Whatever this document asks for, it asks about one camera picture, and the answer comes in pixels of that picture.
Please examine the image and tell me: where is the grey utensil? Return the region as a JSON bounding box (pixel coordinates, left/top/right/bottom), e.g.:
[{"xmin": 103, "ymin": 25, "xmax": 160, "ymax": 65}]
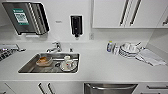
[{"xmin": 133, "ymin": 40, "xmax": 143, "ymax": 50}]

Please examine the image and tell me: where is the stainless steel sink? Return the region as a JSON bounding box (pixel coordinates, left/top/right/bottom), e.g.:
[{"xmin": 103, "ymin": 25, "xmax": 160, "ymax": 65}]
[{"xmin": 17, "ymin": 52, "xmax": 82, "ymax": 75}]

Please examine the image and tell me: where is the white upper wall cabinet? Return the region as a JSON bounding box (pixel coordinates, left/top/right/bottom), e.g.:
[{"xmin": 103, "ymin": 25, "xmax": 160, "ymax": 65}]
[{"xmin": 91, "ymin": 0, "xmax": 168, "ymax": 30}]

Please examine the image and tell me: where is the stainless steel dishwasher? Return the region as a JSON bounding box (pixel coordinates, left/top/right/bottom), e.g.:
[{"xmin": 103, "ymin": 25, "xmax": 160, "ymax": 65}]
[{"xmin": 82, "ymin": 82, "xmax": 139, "ymax": 94}]

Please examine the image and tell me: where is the steel paper towel dispenser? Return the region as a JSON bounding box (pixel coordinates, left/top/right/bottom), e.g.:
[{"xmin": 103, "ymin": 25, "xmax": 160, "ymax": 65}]
[{"xmin": 2, "ymin": 1, "xmax": 51, "ymax": 36}]

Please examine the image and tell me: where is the container with brown food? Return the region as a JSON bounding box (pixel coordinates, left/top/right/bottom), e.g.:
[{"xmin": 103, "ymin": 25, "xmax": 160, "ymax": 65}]
[{"xmin": 35, "ymin": 55, "xmax": 54, "ymax": 68}]

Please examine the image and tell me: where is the small wall label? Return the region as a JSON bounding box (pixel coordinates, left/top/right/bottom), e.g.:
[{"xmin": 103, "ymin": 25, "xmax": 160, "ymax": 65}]
[{"xmin": 54, "ymin": 20, "xmax": 64, "ymax": 25}]

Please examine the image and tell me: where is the stack of white plates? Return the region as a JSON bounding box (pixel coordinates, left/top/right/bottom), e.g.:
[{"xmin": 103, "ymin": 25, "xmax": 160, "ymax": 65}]
[{"xmin": 117, "ymin": 41, "xmax": 141, "ymax": 60}]

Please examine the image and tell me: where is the small white jar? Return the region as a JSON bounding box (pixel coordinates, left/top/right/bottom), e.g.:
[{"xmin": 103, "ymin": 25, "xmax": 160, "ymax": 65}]
[{"xmin": 112, "ymin": 44, "xmax": 120, "ymax": 56}]

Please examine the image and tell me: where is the black wall soap dispenser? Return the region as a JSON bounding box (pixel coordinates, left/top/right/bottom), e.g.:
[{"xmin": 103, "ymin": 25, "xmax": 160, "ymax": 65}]
[{"xmin": 69, "ymin": 14, "xmax": 84, "ymax": 39}]

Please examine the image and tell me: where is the small sink soap pump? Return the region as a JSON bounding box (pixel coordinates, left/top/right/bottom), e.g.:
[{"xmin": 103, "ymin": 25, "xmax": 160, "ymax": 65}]
[{"xmin": 68, "ymin": 47, "xmax": 74, "ymax": 54}]

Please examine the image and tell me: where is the white three drawer unit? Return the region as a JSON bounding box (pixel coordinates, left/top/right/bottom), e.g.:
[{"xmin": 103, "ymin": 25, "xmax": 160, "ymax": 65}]
[
  {"xmin": 136, "ymin": 82, "xmax": 168, "ymax": 94},
  {"xmin": 0, "ymin": 81, "xmax": 16, "ymax": 94}
]

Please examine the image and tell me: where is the chrome faucet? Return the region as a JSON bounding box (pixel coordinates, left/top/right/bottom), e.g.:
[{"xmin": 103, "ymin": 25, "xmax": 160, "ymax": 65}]
[{"xmin": 45, "ymin": 40, "xmax": 63, "ymax": 55}]

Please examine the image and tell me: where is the white mug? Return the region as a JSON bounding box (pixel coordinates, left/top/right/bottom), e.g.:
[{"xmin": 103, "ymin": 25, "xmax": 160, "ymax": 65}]
[{"xmin": 60, "ymin": 54, "xmax": 77, "ymax": 72}]

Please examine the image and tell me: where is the white wall outlet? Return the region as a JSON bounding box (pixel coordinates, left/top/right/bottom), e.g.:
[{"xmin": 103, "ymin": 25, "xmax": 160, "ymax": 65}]
[{"xmin": 88, "ymin": 31, "xmax": 95, "ymax": 41}]

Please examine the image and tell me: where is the white double door base cabinet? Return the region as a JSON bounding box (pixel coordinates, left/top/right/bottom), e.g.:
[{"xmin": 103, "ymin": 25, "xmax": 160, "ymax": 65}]
[{"xmin": 4, "ymin": 80, "xmax": 85, "ymax": 94}]

